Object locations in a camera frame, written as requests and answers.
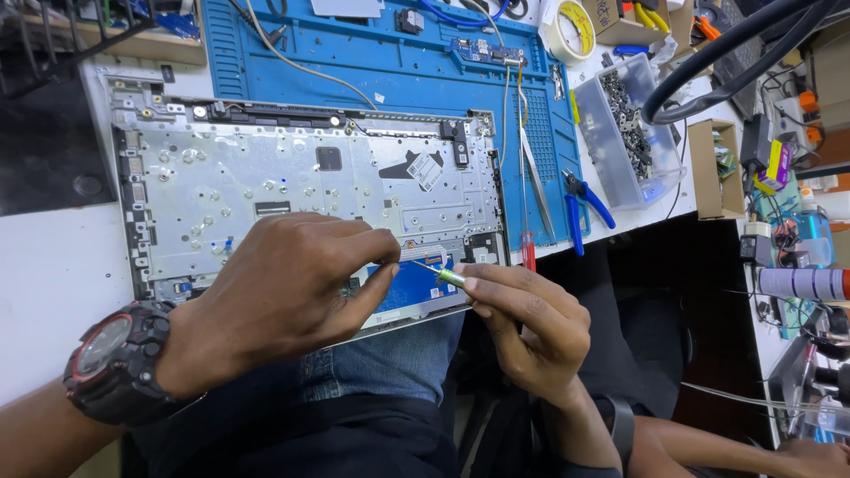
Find blue handled pliers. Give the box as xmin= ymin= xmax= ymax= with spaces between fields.
xmin=561 ymin=168 xmax=617 ymax=258

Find small blue circuit board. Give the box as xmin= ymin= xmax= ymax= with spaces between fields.
xmin=449 ymin=37 xmax=529 ymax=66

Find white spray can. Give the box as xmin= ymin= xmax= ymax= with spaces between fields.
xmin=756 ymin=267 xmax=850 ymax=302

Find yellow and purple box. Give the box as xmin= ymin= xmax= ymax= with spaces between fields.
xmin=756 ymin=139 xmax=793 ymax=195

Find blue cable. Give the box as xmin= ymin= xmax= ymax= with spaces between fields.
xmin=418 ymin=0 xmax=511 ymax=29

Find white tape roll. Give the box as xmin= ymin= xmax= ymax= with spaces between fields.
xmin=538 ymin=0 xmax=597 ymax=66

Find black power adapter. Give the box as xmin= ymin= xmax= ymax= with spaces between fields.
xmin=740 ymin=113 xmax=775 ymax=175

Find thick black hoses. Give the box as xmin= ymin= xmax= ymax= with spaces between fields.
xmin=641 ymin=0 xmax=839 ymax=126

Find clear box of screws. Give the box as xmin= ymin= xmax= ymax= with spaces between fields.
xmin=572 ymin=52 xmax=687 ymax=212

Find black wire rack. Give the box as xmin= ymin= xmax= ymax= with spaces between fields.
xmin=0 ymin=0 xmax=158 ymax=100

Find black and red wristwatch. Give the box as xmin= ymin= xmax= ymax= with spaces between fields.
xmin=63 ymin=300 xmax=208 ymax=427

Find person's left hand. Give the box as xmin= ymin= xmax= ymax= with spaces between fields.
xmin=156 ymin=212 xmax=402 ymax=401

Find blue liquid bottle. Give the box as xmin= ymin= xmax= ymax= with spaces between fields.
xmin=789 ymin=207 xmax=835 ymax=268

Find silver laptop chassis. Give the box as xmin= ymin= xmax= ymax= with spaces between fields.
xmin=100 ymin=69 xmax=512 ymax=341

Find person's blue jeans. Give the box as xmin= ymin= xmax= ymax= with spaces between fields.
xmin=295 ymin=311 xmax=467 ymax=407

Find cardboard box with tools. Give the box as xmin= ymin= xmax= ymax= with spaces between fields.
xmin=582 ymin=0 xmax=673 ymax=47

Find wooden shelf board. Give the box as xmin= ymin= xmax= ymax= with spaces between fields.
xmin=78 ymin=25 xmax=209 ymax=66

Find small open cardboard box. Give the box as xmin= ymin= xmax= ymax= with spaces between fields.
xmin=687 ymin=119 xmax=747 ymax=220

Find black charger plug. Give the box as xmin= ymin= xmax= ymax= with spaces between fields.
xmin=740 ymin=222 xmax=775 ymax=268

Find steel tweezers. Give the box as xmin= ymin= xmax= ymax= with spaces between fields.
xmin=520 ymin=126 xmax=556 ymax=242

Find blue repair mat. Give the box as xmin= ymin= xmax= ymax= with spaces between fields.
xmin=199 ymin=0 xmax=592 ymax=252

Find red handled screwdriver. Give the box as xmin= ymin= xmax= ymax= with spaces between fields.
xmin=517 ymin=109 xmax=537 ymax=272

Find black laptop cover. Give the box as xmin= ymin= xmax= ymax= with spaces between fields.
xmin=0 ymin=72 xmax=118 ymax=217

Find person's right hand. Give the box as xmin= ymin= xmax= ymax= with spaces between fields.
xmin=453 ymin=262 xmax=592 ymax=403

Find green handled small screwdriver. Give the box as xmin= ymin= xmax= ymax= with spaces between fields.
xmin=412 ymin=259 xmax=468 ymax=288

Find beige cable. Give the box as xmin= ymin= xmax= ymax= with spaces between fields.
xmin=244 ymin=0 xmax=379 ymax=111

